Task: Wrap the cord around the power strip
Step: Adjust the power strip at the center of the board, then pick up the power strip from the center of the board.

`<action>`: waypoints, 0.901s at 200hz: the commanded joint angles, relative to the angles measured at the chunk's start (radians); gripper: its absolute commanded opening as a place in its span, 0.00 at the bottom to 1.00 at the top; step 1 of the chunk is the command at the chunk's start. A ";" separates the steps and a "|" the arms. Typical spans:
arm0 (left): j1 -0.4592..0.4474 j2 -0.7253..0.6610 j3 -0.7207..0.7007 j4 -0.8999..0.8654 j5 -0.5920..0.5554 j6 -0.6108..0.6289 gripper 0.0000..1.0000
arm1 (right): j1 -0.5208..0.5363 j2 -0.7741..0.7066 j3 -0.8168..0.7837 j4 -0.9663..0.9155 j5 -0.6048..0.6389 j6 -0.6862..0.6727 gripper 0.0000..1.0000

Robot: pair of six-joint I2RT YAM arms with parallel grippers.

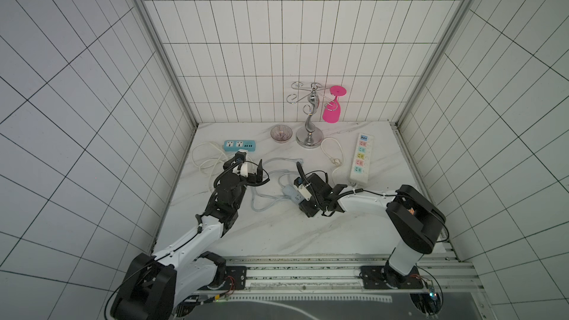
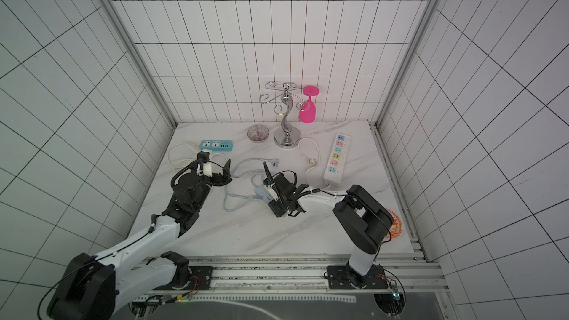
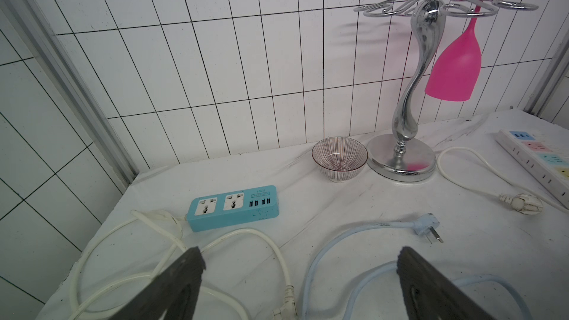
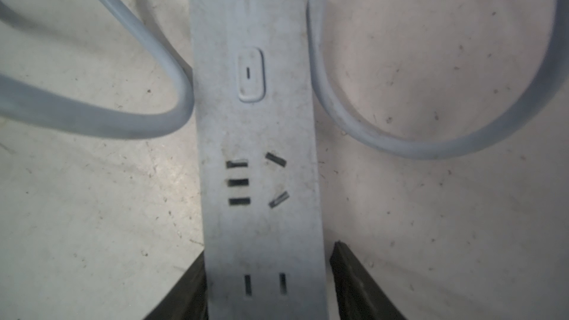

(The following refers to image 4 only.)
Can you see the grey-blue power strip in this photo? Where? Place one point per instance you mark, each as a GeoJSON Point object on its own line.
{"type": "Point", "coordinates": [261, 210]}

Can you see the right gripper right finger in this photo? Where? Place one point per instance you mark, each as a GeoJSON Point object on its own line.
{"type": "Point", "coordinates": [358, 295]}

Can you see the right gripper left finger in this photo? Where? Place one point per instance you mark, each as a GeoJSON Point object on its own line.
{"type": "Point", "coordinates": [187, 299]}

